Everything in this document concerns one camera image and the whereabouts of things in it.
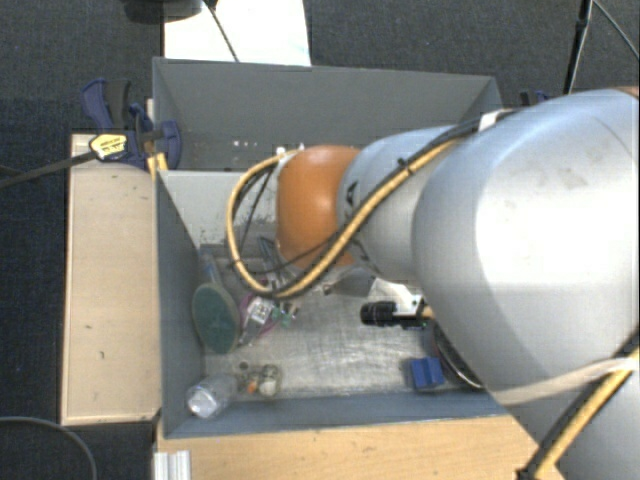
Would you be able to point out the grey metal bin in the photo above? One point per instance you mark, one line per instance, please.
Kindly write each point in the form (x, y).
(320, 103)

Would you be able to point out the black cylinder on white bracket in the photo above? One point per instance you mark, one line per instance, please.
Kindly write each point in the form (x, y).
(381, 314)

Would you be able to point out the clear plastic bottle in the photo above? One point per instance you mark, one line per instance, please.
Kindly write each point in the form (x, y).
(206, 397)

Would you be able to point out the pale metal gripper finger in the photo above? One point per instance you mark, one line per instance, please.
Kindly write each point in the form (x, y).
(260, 312)

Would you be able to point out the pale wood board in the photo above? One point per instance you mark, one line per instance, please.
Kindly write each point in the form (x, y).
(112, 288)

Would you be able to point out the dark green round disc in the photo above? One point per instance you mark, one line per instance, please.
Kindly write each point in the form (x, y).
(216, 319)

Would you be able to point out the blue ribbed block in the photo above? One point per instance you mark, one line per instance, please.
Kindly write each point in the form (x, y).
(424, 374)

